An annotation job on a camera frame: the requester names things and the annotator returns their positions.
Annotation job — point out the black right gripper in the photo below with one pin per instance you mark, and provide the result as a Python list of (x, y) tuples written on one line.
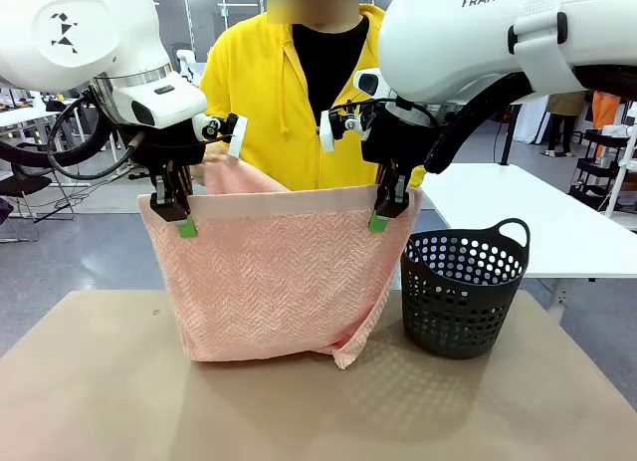
[(398, 142)]

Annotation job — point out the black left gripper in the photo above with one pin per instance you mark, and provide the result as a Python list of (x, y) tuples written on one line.
[(169, 142)]

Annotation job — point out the dark perforated plastic basket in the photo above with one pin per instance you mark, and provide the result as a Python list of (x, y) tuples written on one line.
[(463, 301)]

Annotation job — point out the pink towel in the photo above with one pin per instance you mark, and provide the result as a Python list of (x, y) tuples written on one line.
[(274, 282)]

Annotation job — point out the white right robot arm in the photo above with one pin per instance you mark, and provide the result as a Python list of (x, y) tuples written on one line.
[(473, 38)]

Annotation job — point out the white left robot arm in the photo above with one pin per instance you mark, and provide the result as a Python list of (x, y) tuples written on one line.
[(74, 38)]

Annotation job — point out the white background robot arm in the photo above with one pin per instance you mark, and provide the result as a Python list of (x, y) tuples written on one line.
[(186, 65)]

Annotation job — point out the person's right hand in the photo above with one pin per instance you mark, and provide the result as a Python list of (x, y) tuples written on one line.
[(214, 155)]

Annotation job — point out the large white table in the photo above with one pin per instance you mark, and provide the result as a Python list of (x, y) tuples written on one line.
[(497, 207)]

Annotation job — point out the person in yellow hoodie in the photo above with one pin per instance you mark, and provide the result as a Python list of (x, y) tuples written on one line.
[(249, 82)]

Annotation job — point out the black mesh office chair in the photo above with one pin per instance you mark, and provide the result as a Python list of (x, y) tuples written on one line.
[(25, 187)]

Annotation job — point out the person in brown coat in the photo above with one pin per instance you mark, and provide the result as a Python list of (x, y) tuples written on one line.
[(565, 122)]

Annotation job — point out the black rolling trolley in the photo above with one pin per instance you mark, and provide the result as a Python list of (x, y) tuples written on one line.
[(592, 172)]

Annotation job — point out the mannequin with orange trousers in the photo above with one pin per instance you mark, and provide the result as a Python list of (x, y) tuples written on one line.
[(604, 122)]

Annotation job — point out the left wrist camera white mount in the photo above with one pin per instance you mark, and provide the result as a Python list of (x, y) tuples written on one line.
[(239, 135)]

